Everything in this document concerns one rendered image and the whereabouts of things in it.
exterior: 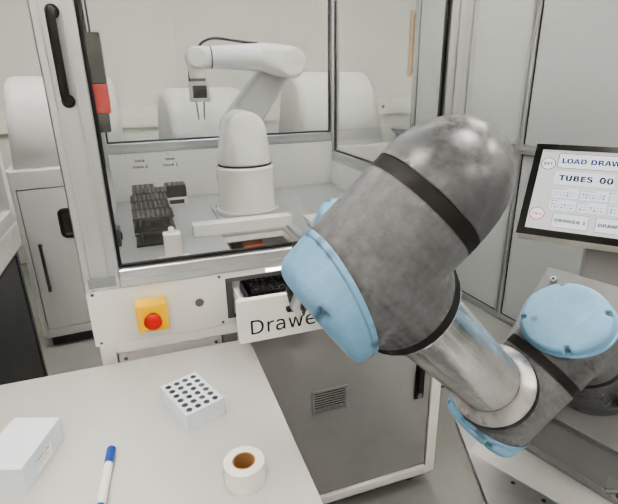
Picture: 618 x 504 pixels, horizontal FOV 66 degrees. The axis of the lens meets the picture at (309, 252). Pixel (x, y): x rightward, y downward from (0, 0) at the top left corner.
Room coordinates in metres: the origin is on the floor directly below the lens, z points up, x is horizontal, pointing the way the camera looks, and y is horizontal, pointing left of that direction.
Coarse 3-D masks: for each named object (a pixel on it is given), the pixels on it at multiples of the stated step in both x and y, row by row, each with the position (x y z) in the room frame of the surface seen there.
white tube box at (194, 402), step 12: (168, 384) 0.85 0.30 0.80; (180, 384) 0.85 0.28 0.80; (192, 384) 0.85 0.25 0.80; (204, 384) 0.85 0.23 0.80; (168, 396) 0.81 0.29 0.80; (180, 396) 0.81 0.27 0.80; (192, 396) 0.81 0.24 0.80; (204, 396) 0.81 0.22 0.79; (216, 396) 0.81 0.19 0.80; (168, 408) 0.81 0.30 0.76; (180, 408) 0.77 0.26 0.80; (192, 408) 0.77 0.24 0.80; (204, 408) 0.77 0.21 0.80; (216, 408) 0.79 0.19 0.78; (180, 420) 0.77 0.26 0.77; (192, 420) 0.75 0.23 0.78; (204, 420) 0.77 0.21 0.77
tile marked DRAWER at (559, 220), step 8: (552, 216) 1.33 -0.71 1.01; (560, 216) 1.32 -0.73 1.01; (568, 216) 1.31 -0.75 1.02; (576, 216) 1.30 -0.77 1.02; (584, 216) 1.29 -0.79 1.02; (552, 224) 1.31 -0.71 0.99; (560, 224) 1.30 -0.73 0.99; (568, 224) 1.29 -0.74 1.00; (576, 224) 1.28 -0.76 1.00; (584, 224) 1.28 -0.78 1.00
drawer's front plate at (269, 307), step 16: (240, 304) 0.97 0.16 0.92; (256, 304) 0.98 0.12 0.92; (272, 304) 1.00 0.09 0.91; (288, 304) 1.01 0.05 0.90; (240, 320) 0.97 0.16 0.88; (288, 320) 1.01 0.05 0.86; (304, 320) 1.02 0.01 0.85; (240, 336) 0.97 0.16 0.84; (256, 336) 0.98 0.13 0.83; (272, 336) 0.99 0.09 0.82
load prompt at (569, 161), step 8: (560, 160) 1.44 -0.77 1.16; (568, 160) 1.43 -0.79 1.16; (576, 160) 1.42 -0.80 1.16; (584, 160) 1.40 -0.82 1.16; (592, 160) 1.40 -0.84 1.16; (600, 160) 1.39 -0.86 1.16; (608, 160) 1.38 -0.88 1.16; (616, 160) 1.37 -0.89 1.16; (568, 168) 1.41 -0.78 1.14; (576, 168) 1.40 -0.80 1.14; (584, 168) 1.39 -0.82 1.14; (592, 168) 1.38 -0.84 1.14; (600, 168) 1.37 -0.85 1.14; (608, 168) 1.36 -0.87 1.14; (616, 168) 1.35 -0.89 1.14
